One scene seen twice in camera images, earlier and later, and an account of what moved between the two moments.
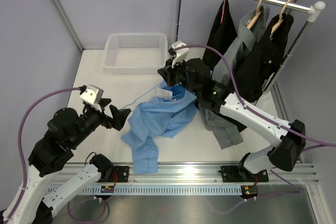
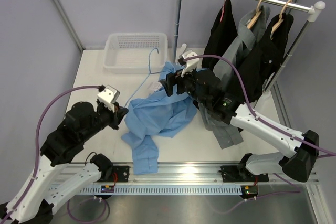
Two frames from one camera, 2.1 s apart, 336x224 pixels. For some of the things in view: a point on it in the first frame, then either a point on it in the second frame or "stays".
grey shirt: [252, 20] stays
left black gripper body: [94, 117] stays
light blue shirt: [160, 116] stays
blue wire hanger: [147, 106] to [149, 73]
